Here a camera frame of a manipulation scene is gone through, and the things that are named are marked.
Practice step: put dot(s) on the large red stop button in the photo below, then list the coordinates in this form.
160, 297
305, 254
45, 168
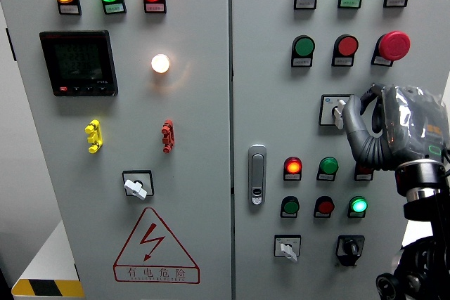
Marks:
394, 45

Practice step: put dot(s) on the small green raised push button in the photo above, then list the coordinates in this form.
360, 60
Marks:
329, 166

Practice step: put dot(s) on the small green lit lamp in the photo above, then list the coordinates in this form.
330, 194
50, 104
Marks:
358, 205

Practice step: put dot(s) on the large red push button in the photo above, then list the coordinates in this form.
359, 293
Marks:
347, 45

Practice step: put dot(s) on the small red flat push button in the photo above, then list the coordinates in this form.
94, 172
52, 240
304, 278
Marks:
325, 207

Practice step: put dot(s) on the small red lit lamp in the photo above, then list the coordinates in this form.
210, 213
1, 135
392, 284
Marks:
293, 166

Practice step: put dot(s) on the large green push button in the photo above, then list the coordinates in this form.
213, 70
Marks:
304, 46

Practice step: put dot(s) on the grey cabinet door with lock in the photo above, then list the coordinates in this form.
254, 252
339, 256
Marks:
274, 110

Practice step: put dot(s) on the small green flat push button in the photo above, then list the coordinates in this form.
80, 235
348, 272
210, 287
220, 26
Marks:
290, 206

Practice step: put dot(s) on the silver door lock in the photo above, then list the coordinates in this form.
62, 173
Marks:
257, 173

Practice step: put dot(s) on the grey cabinet door with display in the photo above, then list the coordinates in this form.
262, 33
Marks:
197, 121

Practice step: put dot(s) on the white round lamp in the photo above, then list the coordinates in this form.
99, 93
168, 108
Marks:
160, 63

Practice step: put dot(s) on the red warning triangle sticker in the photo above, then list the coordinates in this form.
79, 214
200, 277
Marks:
152, 236

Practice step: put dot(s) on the black display meter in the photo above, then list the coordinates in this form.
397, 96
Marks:
79, 63

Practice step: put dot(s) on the black door hinge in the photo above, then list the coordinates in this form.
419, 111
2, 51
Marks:
77, 272
11, 45

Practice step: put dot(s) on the black yellow striped tape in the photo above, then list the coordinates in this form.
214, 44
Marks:
45, 287

